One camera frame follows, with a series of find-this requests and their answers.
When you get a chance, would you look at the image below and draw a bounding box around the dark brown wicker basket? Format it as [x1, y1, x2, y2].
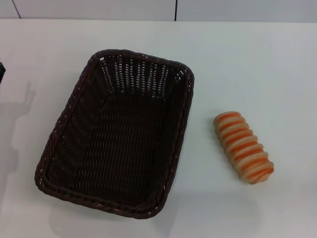
[34, 49, 196, 219]

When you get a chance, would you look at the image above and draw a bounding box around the orange striped bread roll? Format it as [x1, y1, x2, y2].
[213, 111, 275, 185]

